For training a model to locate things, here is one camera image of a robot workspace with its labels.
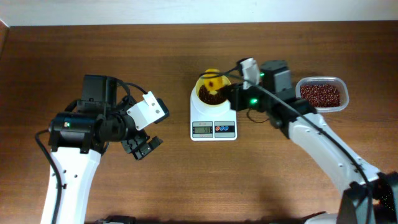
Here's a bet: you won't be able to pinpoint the yellow plastic measuring scoop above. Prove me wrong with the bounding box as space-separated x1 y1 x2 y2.
202 68 224 95

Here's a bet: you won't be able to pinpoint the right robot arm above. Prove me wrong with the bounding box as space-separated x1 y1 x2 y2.
221 58 397 223

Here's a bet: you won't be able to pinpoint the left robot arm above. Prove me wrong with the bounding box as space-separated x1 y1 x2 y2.
35 75 169 223

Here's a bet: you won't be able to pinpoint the pale yellow plastic bowl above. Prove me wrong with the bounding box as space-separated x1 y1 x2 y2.
194 76 231 105

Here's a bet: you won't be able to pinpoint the red beans in bowl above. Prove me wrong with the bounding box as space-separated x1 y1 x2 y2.
198 85 226 105

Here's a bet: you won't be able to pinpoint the white digital kitchen scale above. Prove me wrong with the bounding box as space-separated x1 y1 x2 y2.
190 88 238 141

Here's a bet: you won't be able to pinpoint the red adzuki beans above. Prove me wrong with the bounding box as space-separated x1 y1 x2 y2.
300 84 341 108

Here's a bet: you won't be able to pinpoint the clear plastic food container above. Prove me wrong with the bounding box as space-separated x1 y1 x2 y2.
295 77 349 113

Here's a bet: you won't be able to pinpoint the right black camera cable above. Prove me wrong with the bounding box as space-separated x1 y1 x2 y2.
198 63 374 224

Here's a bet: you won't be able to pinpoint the black camera cable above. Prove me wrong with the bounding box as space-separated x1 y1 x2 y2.
198 63 374 224
34 80 149 224

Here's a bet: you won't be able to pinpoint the left black camera cable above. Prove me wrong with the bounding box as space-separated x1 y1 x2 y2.
34 80 149 224

